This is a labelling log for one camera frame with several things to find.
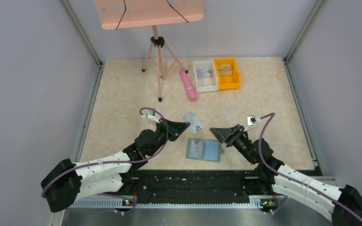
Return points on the green card holder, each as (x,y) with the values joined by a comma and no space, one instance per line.
(212,150)

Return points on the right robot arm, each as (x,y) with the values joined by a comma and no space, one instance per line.
(342,206)

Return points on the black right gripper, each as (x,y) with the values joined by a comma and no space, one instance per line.
(235,136)

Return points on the silver credit card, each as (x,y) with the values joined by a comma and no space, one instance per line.
(195,124)
(203,73)
(196,149)

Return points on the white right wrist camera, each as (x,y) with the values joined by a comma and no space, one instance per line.
(252,122)

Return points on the aluminium frame profile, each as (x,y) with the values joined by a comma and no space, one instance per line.
(259,201)

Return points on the yellow plastic bin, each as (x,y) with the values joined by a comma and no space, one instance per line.
(228,82)

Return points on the tan card in yellow bin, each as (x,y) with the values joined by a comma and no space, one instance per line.
(225,69)

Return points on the pink cylindrical tube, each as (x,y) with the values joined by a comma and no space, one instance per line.
(190,91)

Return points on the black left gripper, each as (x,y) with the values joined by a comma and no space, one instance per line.
(166,130)

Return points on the pink music stand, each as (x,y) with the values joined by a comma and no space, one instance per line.
(122,14)

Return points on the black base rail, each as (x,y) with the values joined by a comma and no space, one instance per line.
(194,186)

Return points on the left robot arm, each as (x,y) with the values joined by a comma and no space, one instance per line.
(70,181)

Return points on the white plastic bin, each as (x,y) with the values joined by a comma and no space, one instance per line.
(206,78)

